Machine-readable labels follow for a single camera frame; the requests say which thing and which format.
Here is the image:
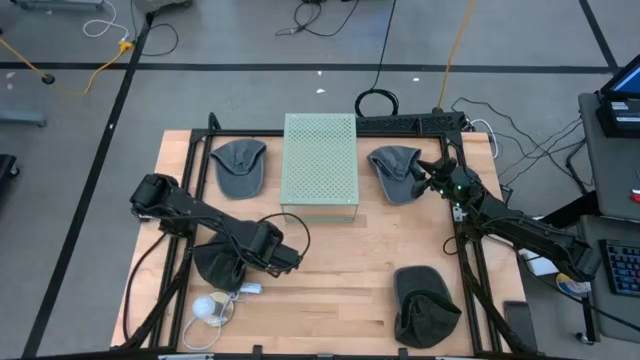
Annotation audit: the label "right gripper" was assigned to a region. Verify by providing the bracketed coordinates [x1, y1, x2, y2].
[410, 158, 484, 206]

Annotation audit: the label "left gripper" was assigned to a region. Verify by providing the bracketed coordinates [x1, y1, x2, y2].
[245, 219, 303, 276]

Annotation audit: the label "grey baseball cap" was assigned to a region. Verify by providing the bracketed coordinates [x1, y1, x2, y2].
[367, 145, 427, 207]
[208, 138, 268, 201]

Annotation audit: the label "black baseball cap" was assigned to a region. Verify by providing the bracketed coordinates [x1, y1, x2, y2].
[392, 265, 463, 350]
[192, 233, 250, 294]

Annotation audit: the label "tan round disc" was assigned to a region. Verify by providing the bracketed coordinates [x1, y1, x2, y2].
[206, 291, 236, 328]

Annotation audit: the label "white round bulb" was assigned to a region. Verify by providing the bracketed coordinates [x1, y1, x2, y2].
[192, 294, 218, 320]

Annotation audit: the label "green perforated metal rack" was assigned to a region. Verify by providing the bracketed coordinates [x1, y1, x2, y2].
[279, 112, 360, 225]

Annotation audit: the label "black phone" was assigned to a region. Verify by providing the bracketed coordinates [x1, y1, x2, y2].
[503, 299, 539, 354]

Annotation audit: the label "round blue yellow object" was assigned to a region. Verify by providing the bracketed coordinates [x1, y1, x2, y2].
[555, 272, 592, 297]

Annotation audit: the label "grey cart top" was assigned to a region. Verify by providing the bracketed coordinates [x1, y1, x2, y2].
[577, 91, 640, 222]

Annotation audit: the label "black box white label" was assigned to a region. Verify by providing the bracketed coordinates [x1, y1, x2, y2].
[594, 94, 640, 139]

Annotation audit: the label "black keyboard blue keys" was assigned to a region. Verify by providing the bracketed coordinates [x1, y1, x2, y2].
[598, 238, 640, 298]

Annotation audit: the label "black laptop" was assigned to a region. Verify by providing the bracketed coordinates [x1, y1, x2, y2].
[598, 53, 640, 100]

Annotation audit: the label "grey keyboard cart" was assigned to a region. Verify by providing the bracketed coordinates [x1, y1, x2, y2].
[573, 214, 640, 347]

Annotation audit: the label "black chair base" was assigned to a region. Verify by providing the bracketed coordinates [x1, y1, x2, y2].
[0, 153, 22, 194]

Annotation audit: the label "grey metal stand base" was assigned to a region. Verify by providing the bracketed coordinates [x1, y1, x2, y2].
[0, 109, 49, 129]

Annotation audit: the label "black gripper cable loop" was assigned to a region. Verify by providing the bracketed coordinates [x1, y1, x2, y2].
[257, 211, 312, 275]

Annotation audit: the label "black perforated bracket plate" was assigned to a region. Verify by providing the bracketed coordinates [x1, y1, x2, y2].
[356, 110, 467, 137]

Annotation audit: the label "white cable at frame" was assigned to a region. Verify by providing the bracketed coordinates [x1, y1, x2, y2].
[468, 117, 500, 160]

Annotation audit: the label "black coiled cable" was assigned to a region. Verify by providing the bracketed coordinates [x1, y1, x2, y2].
[354, 0, 401, 119]

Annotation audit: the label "black floor cable bundle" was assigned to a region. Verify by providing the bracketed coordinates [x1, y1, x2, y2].
[449, 96, 597, 195]

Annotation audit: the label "thin white cable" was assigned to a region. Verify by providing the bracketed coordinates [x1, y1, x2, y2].
[181, 292, 241, 352]

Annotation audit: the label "orange hanging cable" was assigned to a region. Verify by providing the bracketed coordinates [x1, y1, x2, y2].
[436, 0, 477, 112]

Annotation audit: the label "black arm base cable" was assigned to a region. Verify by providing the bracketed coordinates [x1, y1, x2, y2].
[121, 231, 170, 344]

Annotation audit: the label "black floor cable tangle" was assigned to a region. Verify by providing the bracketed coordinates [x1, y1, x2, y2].
[274, 0, 362, 39]

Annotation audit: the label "black floor cable loop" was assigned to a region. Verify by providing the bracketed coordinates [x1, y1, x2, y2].
[130, 0, 180, 58]

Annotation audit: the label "yellow floor cable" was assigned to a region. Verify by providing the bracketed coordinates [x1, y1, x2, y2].
[0, 37, 135, 97]

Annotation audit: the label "white floor cable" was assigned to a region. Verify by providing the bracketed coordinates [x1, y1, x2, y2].
[81, 0, 132, 42]

